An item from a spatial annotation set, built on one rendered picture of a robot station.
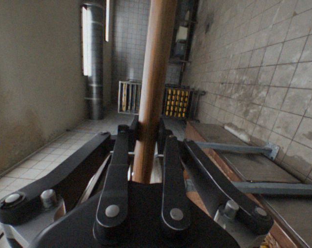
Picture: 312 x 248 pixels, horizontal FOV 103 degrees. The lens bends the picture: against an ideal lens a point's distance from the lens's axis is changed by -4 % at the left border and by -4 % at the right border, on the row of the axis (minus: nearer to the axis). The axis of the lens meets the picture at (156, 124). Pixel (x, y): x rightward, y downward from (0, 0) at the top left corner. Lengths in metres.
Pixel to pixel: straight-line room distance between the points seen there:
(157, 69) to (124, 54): 5.10
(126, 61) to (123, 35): 0.82
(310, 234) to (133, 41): 5.29
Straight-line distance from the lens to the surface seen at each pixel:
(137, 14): 5.52
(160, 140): 0.16
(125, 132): 0.16
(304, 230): 0.94
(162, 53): 0.17
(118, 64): 5.26
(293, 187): 1.10
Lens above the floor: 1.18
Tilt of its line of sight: 4 degrees down
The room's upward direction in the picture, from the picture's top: 84 degrees counter-clockwise
